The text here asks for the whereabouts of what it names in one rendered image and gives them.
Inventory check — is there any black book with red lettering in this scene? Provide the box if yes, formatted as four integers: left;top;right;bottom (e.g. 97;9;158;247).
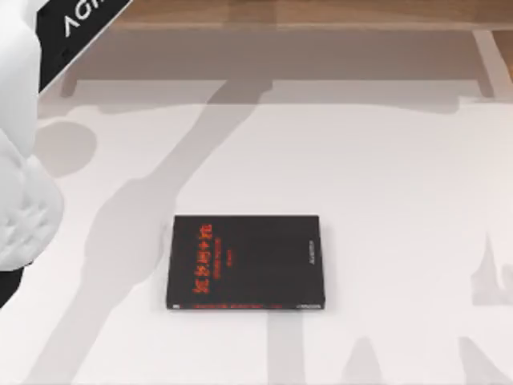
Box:
165;214;326;312

